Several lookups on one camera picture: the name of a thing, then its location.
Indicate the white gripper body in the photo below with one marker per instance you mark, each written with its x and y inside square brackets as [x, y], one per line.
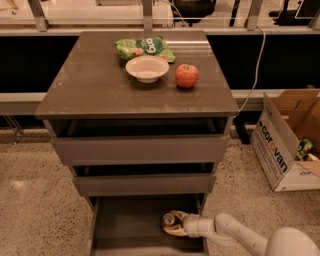
[192, 225]

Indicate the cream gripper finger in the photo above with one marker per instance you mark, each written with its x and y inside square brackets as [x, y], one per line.
[176, 230]
[180, 215]

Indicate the orange soda can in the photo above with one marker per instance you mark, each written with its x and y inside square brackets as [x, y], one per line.
[168, 222]

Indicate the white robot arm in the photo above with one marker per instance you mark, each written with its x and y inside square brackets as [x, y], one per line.
[225, 230]

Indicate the middle grey drawer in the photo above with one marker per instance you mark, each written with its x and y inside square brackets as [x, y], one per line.
[144, 179]

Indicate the grey drawer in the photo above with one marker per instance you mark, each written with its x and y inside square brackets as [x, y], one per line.
[144, 179]
[140, 141]
[132, 226]

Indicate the bottom grey drawer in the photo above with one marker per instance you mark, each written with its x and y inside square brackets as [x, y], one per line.
[132, 226]

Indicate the grey drawer cabinet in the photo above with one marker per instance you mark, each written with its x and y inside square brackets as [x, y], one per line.
[94, 84]

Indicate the top grey drawer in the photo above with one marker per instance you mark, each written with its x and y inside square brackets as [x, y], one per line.
[140, 141]

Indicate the green packet in box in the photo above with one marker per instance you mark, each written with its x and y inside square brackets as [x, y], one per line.
[304, 147]

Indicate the red apple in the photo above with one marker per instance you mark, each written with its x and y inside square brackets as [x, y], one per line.
[186, 75]

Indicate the corovan cardboard box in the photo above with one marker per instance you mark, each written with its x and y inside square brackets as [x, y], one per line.
[286, 120]

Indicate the white bowl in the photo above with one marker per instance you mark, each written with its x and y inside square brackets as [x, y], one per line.
[147, 69]

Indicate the green snack bag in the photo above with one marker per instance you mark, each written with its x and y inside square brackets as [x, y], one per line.
[153, 46]

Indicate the black office chair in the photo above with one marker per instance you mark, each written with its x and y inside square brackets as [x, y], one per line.
[192, 11]

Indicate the metal railing frame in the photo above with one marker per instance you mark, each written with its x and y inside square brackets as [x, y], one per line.
[71, 17]

